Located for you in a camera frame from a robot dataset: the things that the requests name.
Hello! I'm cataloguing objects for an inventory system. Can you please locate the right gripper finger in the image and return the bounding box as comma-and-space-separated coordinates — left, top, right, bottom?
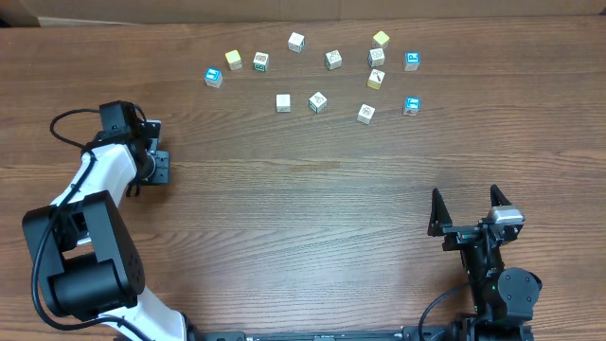
427, 188, 453, 237
490, 184, 511, 206

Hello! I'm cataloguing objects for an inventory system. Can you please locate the plain white block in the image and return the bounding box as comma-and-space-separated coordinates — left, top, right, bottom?
276, 94, 291, 113

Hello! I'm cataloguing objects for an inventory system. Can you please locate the white block green triangle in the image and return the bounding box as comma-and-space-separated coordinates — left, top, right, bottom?
308, 92, 328, 114

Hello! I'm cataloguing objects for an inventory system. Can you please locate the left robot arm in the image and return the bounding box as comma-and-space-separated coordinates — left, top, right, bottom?
22, 100, 196, 340

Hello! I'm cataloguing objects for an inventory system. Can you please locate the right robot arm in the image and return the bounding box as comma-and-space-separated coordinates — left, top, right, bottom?
418, 185, 543, 341

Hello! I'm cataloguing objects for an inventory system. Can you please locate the blue top block left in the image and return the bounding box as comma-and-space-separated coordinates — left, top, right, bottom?
204, 67, 223, 88

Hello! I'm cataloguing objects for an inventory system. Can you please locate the blue top block right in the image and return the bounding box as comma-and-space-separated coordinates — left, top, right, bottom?
402, 97, 420, 116

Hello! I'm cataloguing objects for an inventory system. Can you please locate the white block grape picture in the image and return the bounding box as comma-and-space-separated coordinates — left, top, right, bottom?
357, 104, 375, 125

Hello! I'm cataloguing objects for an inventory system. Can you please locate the yellow top block left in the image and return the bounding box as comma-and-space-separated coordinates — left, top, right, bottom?
225, 49, 242, 71

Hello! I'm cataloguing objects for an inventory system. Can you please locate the block with green B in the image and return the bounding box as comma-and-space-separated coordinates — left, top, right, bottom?
253, 52, 269, 72

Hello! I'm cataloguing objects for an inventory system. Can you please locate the yellow block with tool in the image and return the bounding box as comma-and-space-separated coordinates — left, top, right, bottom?
366, 69, 385, 90

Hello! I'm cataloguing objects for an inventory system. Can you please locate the blue P block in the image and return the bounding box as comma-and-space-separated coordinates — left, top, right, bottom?
404, 51, 420, 71

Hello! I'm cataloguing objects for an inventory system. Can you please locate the white block blue pattern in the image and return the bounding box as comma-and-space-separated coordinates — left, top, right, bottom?
368, 47, 385, 68

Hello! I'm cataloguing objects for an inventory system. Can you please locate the white block top centre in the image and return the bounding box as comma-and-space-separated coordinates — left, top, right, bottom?
288, 32, 305, 53

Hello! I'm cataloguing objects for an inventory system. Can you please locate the yellow top block right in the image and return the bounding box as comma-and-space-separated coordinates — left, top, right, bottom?
372, 30, 390, 49

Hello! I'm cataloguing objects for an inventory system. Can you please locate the white block green pattern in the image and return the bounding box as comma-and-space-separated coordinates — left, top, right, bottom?
325, 50, 343, 70

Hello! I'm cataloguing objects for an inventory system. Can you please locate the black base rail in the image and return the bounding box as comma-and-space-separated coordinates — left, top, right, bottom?
198, 325, 455, 341

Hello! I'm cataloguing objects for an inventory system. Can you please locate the cardboard wall panel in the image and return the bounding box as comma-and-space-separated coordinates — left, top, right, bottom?
1, 0, 605, 27

